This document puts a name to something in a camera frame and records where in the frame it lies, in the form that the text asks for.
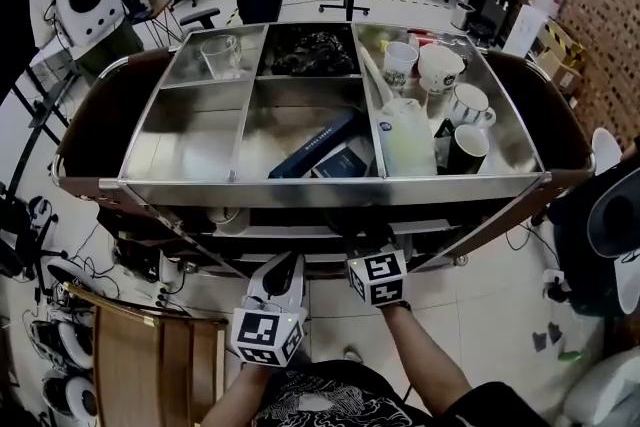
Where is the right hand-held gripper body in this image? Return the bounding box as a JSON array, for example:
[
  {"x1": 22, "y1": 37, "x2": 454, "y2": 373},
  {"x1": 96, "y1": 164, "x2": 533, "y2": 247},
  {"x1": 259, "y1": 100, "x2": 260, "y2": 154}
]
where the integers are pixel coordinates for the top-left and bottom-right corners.
[{"x1": 343, "y1": 228, "x2": 408, "y2": 309}]

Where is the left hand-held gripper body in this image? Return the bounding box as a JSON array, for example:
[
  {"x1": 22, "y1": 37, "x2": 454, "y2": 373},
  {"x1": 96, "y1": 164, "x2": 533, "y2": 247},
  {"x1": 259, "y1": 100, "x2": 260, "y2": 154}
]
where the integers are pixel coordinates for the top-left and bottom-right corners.
[{"x1": 230, "y1": 252, "x2": 308, "y2": 369}]

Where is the brown wooden surface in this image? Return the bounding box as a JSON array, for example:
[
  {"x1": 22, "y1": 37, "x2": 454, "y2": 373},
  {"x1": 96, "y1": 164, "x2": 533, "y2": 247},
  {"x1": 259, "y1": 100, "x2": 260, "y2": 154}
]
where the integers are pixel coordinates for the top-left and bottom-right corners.
[{"x1": 92, "y1": 298, "x2": 229, "y2": 427}]

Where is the person's left forearm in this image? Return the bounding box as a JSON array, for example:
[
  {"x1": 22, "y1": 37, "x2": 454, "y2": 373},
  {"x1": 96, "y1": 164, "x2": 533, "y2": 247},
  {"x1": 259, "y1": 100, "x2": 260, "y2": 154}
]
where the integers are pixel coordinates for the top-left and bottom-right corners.
[{"x1": 199, "y1": 361, "x2": 275, "y2": 427}]

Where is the person's right forearm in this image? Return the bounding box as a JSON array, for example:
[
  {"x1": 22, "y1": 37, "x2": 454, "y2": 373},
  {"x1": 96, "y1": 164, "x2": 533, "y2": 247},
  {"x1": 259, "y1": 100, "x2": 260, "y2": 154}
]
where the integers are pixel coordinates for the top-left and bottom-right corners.
[{"x1": 381, "y1": 302, "x2": 475, "y2": 417}]

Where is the person's black printed shirt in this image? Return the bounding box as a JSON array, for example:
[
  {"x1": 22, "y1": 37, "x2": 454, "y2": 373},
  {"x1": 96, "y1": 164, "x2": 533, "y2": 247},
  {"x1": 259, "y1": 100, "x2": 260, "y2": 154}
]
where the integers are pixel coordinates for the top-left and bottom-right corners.
[{"x1": 253, "y1": 358, "x2": 551, "y2": 427}]

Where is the small dark blue box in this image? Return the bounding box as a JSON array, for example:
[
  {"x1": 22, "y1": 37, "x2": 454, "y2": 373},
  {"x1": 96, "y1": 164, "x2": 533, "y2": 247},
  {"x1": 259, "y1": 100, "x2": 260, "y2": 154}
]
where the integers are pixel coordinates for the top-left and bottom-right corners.
[{"x1": 310, "y1": 142, "x2": 377, "y2": 179}]

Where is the clear plastic bottle blue label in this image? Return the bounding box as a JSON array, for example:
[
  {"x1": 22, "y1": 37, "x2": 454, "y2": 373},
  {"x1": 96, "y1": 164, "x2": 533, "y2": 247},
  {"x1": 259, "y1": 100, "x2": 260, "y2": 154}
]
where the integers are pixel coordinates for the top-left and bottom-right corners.
[{"x1": 374, "y1": 97, "x2": 439, "y2": 177}]

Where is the long dark blue box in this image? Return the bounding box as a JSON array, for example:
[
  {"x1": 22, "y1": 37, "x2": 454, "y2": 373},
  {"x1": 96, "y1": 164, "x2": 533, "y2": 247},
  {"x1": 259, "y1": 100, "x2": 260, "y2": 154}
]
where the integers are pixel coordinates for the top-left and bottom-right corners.
[{"x1": 268, "y1": 107, "x2": 362, "y2": 180}]

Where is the black packet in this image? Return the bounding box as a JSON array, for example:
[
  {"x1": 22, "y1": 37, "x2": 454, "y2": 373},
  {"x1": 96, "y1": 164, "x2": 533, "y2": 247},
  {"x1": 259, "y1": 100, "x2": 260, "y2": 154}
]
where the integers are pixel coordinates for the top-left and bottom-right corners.
[{"x1": 433, "y1": 117, "x2": 457, "y2": 166}]

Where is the black mug white inside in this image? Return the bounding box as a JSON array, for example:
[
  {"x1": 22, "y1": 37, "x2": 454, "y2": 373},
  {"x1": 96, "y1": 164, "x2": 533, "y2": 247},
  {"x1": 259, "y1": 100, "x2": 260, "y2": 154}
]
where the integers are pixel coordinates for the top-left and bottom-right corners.
[{"x1": 446, "y1": 123, "x2": 491, "y2": 175}]

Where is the white power strip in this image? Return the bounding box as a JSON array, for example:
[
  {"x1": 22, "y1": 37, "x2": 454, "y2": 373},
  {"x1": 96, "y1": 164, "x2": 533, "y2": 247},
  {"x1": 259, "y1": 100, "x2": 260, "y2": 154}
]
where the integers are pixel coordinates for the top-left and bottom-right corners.
[{"x1": 542, "y1": 267, "x2": 572, "y2": 302}]

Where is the white enamel mug dark rim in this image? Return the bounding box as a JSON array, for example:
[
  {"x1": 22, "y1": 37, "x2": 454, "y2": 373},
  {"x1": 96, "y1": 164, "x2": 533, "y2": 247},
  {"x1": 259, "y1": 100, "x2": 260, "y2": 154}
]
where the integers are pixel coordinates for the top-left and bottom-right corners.
[{"x1": 446, "y1": 82, "x2": 498, "y2": 129}]

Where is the long white tube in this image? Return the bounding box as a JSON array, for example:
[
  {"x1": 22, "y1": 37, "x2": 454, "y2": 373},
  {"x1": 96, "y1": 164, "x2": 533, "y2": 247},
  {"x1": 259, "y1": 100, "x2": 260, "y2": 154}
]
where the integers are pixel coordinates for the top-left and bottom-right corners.
[{"x1": 357, "y1": 44, "x2": 402, "y2": 112}]

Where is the steel cart with wooden sides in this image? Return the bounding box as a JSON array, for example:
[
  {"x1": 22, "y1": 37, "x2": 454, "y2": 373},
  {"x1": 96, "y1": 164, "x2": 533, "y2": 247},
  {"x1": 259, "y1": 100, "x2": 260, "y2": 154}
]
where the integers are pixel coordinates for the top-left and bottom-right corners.
[{"x1": 49, "y1": 20, "x2": 599, "y2": 281}]

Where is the white hard-shell backpack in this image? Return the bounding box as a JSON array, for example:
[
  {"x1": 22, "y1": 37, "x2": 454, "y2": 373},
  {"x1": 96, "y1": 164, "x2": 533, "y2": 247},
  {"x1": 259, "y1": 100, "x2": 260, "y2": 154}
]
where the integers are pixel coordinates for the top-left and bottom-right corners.
[
  {"x1": 28, "y1": 317, "x2": 96, "y2": 371},
  {"x1": 39, "y1": 367, "x2": 100, "y2": 419},
  {"x1": 53, "y1": 0, "x2": 126, "y2": 49}
]

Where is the tall white printed mug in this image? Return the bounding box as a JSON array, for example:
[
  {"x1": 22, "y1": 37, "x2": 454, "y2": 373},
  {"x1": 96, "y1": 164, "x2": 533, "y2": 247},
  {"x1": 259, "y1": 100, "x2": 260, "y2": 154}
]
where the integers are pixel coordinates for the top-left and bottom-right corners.
[{"x1": 382, "y1": 41, "x2": 420, "y2": 89}]

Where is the wide white cup black logo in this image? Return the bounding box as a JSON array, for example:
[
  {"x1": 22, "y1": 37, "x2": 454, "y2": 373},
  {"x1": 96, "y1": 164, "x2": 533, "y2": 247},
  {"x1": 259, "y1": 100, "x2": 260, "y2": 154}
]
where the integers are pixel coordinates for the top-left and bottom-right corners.
[{"x1": 417, "y1": 43, "x2": 470, "y2": 95}]

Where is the black crumpled plastic bag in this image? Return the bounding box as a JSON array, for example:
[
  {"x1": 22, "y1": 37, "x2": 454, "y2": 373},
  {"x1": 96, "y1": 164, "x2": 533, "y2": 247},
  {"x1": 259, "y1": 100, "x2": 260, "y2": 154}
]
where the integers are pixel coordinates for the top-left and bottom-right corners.
[{"x1": 264, "y1": 30, "x2": 359, "y2": 77}]

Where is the clear glass pitcher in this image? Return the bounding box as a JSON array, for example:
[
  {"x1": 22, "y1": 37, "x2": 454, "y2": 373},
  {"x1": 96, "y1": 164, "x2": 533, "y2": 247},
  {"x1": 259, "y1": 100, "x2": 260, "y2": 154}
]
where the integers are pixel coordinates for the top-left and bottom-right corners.
[{"x1": 199, "y1": 34, "x2": 244, "y2": 81}]

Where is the white waste bin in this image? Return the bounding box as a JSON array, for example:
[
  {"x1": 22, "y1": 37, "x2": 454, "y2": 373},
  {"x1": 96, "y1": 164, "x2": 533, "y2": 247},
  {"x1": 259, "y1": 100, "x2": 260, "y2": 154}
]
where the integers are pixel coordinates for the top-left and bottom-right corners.
[{"x1": 449, "y1": 2, "x2": 477, "y2": 32}]

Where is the cardboard box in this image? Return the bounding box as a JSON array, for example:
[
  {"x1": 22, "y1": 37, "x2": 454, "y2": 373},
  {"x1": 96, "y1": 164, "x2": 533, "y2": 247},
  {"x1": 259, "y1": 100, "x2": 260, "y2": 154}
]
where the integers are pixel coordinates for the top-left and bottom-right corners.
[{"x1": 528, "y1": 18, "x2": 587, "y2": 97}]

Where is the white board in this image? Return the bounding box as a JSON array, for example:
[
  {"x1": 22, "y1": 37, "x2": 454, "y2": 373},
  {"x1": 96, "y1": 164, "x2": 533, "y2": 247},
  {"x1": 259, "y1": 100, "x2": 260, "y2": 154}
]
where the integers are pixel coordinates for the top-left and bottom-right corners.
[{"x1": 501, "y1": 3, "x2": 547, "y2": 62}]

